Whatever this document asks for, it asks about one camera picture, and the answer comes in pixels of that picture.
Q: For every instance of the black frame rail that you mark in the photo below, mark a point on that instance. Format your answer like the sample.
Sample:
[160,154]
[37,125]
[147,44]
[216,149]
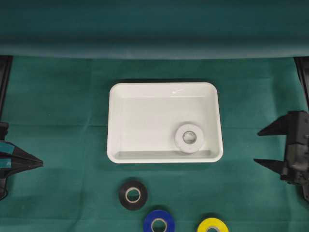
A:
[5,67]
[302,66]

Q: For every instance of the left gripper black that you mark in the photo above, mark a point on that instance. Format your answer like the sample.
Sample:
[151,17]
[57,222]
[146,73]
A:
[13,160]

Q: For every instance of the white rectangular plastic tray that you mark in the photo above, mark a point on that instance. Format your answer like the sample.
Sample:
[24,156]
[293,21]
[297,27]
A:
[143,119]

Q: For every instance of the black tape roll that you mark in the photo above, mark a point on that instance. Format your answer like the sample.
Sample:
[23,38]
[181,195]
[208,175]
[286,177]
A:
[126,188]

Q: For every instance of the right black frame rail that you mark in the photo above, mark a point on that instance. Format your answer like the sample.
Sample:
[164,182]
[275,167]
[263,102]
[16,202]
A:
[302,66]

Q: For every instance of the white tape roll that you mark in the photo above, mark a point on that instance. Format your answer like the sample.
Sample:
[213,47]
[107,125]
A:
[189,138]

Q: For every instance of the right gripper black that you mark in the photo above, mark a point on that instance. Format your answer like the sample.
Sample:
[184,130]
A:
[295,167]

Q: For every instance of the green table cloth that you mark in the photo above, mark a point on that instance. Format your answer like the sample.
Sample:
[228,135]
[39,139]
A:
[67,54]

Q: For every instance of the yellow tape roll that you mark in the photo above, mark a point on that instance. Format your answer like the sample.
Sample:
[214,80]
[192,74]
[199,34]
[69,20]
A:
[212,225]

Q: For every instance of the left black frame rail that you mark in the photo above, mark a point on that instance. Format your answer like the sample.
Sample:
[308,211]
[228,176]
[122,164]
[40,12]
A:
[5,67]

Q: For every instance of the blue tape roll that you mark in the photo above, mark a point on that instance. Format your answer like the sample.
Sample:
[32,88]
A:
[159,215]

